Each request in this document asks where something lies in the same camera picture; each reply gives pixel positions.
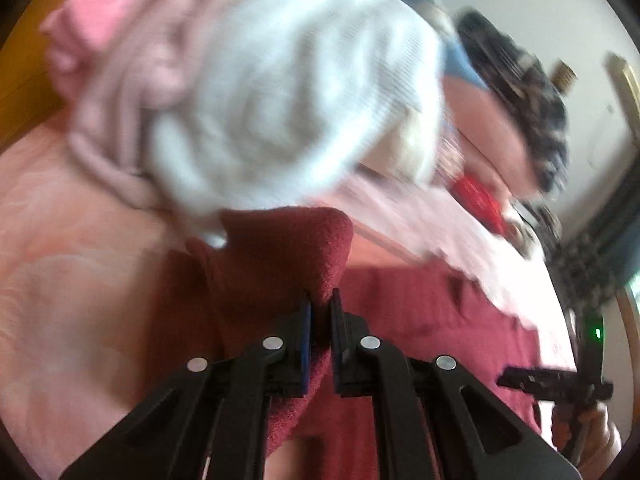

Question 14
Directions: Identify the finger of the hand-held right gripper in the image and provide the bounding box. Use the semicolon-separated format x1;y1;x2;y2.
496;366;578;402

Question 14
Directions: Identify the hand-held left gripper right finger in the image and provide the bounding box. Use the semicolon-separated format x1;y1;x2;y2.
330;287;583;480

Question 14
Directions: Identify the dark patterned cloth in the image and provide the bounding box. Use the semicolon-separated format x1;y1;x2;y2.
454;7;572;195

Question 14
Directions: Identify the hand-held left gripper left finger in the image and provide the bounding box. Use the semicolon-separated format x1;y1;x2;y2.
59;294;315;480

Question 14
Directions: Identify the pale wooden frame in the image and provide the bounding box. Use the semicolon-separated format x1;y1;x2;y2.
604;51;640;137

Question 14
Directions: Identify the pink printed blanket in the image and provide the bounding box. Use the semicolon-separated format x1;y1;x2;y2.
0;77;576;480

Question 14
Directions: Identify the brass knob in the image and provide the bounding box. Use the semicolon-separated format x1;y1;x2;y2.
551;59;579;95

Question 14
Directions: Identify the person's right hand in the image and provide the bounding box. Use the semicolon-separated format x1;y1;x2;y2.
551;402;624;462

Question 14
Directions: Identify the white knit cloth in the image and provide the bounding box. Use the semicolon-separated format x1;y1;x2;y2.
150;0;447;250

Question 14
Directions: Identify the red object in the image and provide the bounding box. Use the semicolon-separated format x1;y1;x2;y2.
449;174;507;235

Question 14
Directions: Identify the pale pink cloth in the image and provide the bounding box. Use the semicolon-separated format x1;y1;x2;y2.
40;0;241;211

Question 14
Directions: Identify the dark red knit garment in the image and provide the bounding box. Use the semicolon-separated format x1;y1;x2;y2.
165;205;546;480

